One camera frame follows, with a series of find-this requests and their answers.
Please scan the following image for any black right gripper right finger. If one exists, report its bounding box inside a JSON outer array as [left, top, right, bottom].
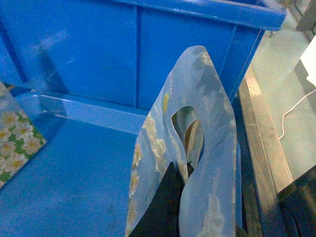
[[277, 166, 316, 237]]

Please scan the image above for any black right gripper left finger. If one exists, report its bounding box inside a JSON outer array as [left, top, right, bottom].
[[129, 161, 194, 237]]

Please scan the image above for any flower gift bag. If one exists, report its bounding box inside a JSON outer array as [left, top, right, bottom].
[[0, 83, 47, 187], [132, 45, 237, 237]]

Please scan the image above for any stainless steel flow rack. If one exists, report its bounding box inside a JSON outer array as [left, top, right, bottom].
[[238, 66, 293, 237]]

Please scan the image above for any large blue plastic bin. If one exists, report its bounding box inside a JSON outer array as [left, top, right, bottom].
[[0, 0, 286, 237]]

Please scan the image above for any white cable on floor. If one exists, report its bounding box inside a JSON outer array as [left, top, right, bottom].
[[278, 88, 316, 140]]

